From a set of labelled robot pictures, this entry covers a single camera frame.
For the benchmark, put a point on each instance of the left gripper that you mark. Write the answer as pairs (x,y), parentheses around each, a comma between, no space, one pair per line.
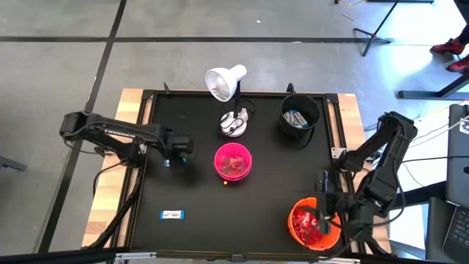
(181,143)

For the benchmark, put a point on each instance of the person's leg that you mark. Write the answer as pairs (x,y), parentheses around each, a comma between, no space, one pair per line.
(464,29)

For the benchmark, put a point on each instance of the clear candy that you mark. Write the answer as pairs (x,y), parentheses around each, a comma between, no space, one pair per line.
(239,165)
(227,163)

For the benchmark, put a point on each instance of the person's foot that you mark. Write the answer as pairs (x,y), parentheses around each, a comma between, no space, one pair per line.
(459,65)
(448,47)

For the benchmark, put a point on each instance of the orange plastic bucket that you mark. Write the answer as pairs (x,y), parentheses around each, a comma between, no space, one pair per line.
(297,231)

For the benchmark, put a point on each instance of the pink jack-o'-lantern bucket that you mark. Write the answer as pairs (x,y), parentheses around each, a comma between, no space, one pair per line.
(220,172)

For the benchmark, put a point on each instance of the black desk leg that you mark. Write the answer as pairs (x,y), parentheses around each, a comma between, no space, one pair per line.
(421,94)

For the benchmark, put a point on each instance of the silver frame bracket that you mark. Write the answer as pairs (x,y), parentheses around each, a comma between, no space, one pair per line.
(135,255)
(339,260)

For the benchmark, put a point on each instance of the black jack-o'-lantern bucket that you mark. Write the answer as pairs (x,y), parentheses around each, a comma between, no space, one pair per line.
(289,104)

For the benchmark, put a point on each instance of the silver mounting plate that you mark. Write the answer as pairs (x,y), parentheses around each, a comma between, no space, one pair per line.
(143,148)
(339,152)

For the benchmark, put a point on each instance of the black aluminium table frame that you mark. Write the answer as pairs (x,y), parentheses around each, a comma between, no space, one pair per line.
(183,92)

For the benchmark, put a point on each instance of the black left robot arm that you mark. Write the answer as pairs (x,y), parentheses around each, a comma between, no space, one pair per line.
(121,133)

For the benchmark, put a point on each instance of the grey laptop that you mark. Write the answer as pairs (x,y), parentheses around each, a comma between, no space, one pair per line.
(458,165)

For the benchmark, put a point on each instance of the black tripod stand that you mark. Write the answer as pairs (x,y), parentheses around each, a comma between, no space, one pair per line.
(373,36)

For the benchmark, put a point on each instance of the black table mat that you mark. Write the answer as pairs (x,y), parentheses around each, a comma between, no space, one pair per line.
(238,220)

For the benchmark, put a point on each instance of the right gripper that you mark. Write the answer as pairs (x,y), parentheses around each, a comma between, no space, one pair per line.
(335,203)

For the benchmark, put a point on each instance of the white desk lamp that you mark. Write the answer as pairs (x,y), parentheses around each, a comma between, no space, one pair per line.
(220,82)

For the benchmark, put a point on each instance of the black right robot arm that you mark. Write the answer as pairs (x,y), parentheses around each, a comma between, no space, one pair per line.
(384,172)

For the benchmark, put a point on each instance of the dark furniture leg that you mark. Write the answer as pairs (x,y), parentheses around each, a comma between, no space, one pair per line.
(12,164)

